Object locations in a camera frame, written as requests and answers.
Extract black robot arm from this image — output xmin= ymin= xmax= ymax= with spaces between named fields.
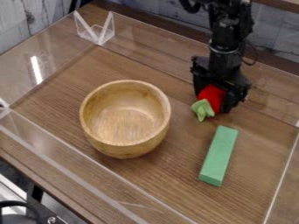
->
xmin=179 ymin=0 xmax=255 ymax=114

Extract green rectangular block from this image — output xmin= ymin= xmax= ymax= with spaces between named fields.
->
xmin=199 ymin=126 xmax=239 ymax=186

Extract black cable lower left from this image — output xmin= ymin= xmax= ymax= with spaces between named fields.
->
xmin=0 ymin=199 xmax=48 ymax=224

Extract clear acrylic enclosure wall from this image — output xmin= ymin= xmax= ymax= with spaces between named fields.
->
xmin=0 ymin=103 xmax=196 ymax=224

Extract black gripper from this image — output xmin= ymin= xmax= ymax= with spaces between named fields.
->
xmin=191 ymin=56 xmax=251 ymax=113

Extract red plush fruit green leaves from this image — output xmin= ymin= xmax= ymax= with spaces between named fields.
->
xmin=191 ymin=84 xmax=225 ymax=122

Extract wooden bowl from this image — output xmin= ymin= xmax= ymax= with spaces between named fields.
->
xmin=78 ymin=80 xmax=172 ymax=159

